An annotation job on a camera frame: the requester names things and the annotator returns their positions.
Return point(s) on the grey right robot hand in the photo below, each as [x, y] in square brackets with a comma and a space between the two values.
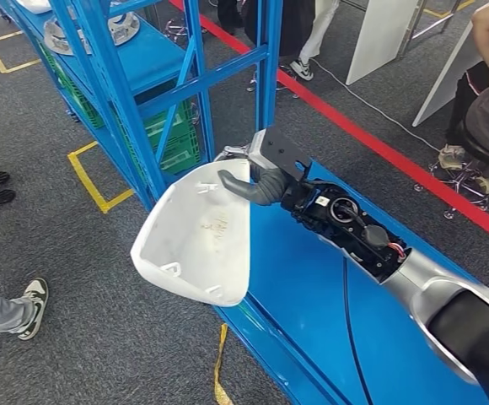
[265, 190]

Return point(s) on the white plastic shell part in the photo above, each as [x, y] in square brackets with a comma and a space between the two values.
[33, 5]
[194, 240]

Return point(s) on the blue low shelf platform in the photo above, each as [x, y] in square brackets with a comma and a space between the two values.
[311, 313]

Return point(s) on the blue tall shelf rack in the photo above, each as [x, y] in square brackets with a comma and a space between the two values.
[105, 84]

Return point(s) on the grey round part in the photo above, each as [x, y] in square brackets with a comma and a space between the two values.
[65, 36]
[124, 28]

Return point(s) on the white desk panel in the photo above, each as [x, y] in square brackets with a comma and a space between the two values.
[379, 39]

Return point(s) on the white desk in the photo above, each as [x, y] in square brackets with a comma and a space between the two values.
[446, 84]

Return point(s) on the black stool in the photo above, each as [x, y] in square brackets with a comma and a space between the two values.
[480, 153]

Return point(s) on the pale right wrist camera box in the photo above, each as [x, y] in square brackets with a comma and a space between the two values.
[282, 151]

